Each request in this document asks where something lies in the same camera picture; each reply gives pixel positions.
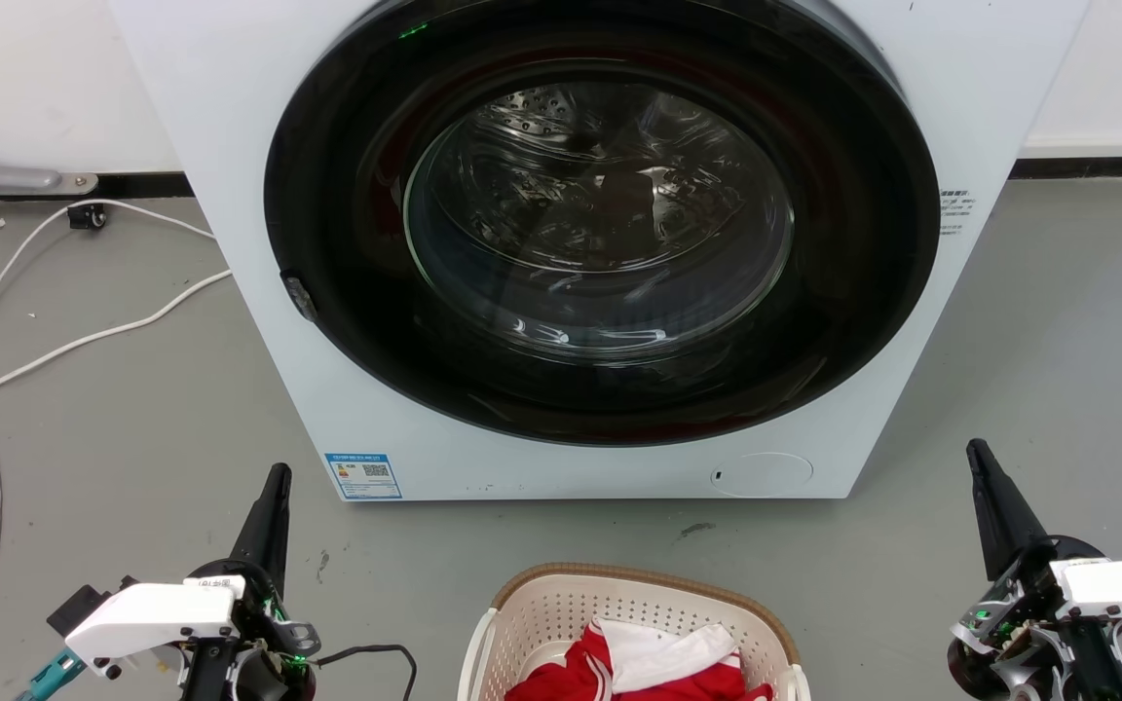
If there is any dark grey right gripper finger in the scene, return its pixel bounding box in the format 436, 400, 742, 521
966, 438, 1050, 582

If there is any blue energy label sticker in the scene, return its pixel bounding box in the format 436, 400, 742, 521
324, 452, 403, 501

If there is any white front-load washing machine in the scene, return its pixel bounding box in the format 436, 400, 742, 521
109, 0, 1092, 503

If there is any grey floor pipe bracket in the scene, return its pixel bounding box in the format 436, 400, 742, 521
0, 117, 100, 197

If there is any round black glass washer door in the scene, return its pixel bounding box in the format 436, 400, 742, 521
263, 0, 942, 448

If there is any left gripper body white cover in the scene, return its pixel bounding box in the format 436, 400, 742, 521
47, 559, 322, 701

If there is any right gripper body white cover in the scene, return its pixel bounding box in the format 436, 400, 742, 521
947, 535, 1122, 701

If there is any thick white power cable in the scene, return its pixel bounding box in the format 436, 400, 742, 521
0, 269, 233, 412

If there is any cream perforated laundry basket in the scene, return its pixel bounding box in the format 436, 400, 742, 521
457, 562, 812, 701

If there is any round white filter cover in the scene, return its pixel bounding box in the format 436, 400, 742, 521
710, 452, 815, 498

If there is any red and white garment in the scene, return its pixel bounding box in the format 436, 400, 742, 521
505, 618, 774, 701

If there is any teal plastic connector clip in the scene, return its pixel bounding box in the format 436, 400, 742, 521
16, 649, 87, 701

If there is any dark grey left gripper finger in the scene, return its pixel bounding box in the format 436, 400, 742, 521
229, 462, 293, 597

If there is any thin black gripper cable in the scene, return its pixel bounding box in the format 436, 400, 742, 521
314, 644, 419, 701

